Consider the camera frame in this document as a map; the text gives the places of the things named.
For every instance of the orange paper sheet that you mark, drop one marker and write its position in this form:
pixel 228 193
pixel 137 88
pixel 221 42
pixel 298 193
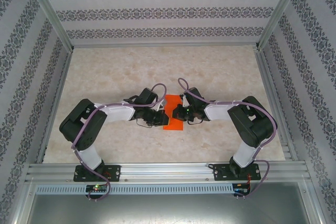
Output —
pixel 174 127

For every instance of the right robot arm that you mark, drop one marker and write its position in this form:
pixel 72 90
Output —
pixel 252 127

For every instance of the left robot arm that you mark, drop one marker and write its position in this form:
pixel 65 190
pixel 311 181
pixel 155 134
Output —
pixel 76 119

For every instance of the grey metal sheet panel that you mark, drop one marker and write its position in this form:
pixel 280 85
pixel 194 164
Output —
pixel 168 211

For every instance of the circuit board with green light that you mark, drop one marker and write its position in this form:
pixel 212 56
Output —
pixel 97 188

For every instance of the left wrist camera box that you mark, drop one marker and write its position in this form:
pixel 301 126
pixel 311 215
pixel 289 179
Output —
pixel 160 106

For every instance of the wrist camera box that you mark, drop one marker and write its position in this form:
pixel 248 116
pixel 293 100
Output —
pixel 160 106
pixel 185 99

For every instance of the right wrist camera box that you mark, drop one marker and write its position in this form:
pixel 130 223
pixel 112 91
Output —
pixel 185 99

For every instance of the aluminium mounting rail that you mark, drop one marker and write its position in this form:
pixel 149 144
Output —
pixel 168 171

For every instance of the aluminium back rail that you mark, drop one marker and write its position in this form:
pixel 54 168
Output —
pixel 168 45

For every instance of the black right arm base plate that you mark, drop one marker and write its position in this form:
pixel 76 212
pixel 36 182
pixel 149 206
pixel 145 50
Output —
pixel 220 167

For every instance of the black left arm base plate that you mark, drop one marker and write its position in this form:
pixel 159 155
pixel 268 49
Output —
pixel 115 172

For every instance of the aluminium side rail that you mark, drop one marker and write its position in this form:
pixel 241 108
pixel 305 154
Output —
pixel 62 77
pixel 265 77

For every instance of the aluminium frame post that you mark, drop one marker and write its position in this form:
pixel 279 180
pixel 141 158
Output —
pixel 50 11
pixel 278 11

